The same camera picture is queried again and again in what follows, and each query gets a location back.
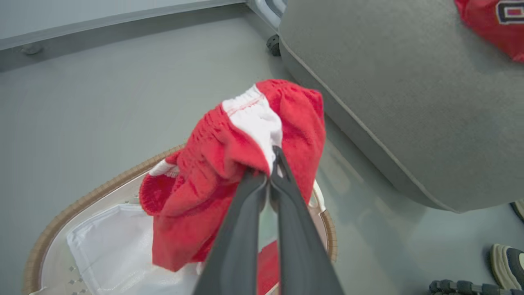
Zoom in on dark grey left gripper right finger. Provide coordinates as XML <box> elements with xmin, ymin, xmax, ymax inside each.
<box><xmin>269</xmin><ymin>146</ymin><xmax>345</xmax><ymax>295</ymax></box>

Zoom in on black ribbed bar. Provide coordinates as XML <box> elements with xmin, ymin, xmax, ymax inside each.
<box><xmin>429</xmin><ymin>279</ymin><xmax>524</xmax><ymax>295</ymax></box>

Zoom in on white mesh garment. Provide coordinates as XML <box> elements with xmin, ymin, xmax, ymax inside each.
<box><xmin>66</xmin><ymin>204</ymin><xmax>207</xmax><ymax>295</ymax></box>

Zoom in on grey fabric sofa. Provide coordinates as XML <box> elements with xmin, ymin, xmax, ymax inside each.
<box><xmin>278</xmin><ymin>0</ymin><xmax>524</xmax><ymax>213</ymax></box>

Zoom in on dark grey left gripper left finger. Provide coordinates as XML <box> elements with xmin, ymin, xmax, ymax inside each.
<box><xmin>192</xmin><ymin>170</ymin><xmax>269</xmax><ymax>295</ymax></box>

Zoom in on red shorts with white stripe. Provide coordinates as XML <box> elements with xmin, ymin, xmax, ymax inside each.
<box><xmin>139</xmin><ymin>79</ymin><xmax>327</xmax><ymax>295</ymax></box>

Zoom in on white woven laundry basket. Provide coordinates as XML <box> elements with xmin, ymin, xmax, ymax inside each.
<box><xmin>23</xmin><ymin>143</ymin><xmax>338</xmax><ymax>295</ymax></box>

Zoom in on beige navy sneaker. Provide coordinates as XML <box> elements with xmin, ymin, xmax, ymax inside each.
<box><xmin>490</xmin><ymin>243</ymin><xmax>524</xmax><ymax>291</ymax></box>

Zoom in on red jersey with printed letters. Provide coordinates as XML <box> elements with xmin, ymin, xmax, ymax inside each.
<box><xmin>454</xmin><ymin>0</ymin><xmax>524</xmax><ymax>63</ymax></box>

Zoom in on grey partition support leg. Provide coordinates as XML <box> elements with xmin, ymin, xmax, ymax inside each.
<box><xmin>246</xmin><ymin>0</ymin><xmax>288</xmax><ymax>30</ymax></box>

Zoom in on black caster wheel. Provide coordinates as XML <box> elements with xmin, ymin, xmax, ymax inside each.
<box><xmin>266</xmin><ymin>34</ymin><xmax>282</xmax><ymax>57</ymax></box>

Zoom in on grey partition bottom rail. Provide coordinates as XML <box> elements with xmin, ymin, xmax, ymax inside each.
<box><xmin>0</xmin><ymin>0</ymin><xmax>247</xmax><ymax>52</ymax></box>

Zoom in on grey floor foot pad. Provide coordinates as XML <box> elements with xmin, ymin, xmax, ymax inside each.
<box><xmin>20</xmin><ymin>43</ymin><xmax>44</xmax><ymax>56</ymax></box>

